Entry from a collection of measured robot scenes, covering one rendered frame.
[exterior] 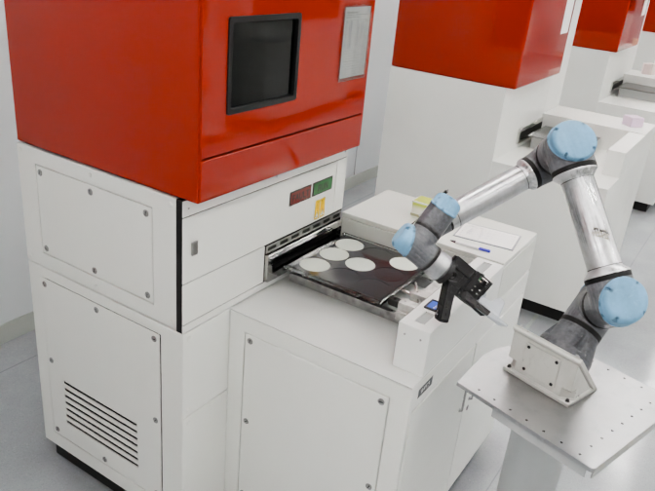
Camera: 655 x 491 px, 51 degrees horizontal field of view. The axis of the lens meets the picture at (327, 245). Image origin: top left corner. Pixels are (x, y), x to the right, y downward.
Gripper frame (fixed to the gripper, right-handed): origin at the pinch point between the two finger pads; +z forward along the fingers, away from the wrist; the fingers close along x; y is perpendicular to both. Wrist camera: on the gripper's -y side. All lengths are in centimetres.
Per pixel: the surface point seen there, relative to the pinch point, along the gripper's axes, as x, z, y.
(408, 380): 4.0, -7.2, -26.1
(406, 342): 5.7, -13.6, -18.5
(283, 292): 48, -42, -32
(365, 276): 43, -25, -11
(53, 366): 73, -84, -103
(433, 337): 2.8, -9.7, -13.1
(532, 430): -14.9, 18.3, -15.6
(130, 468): 59, -43, -110
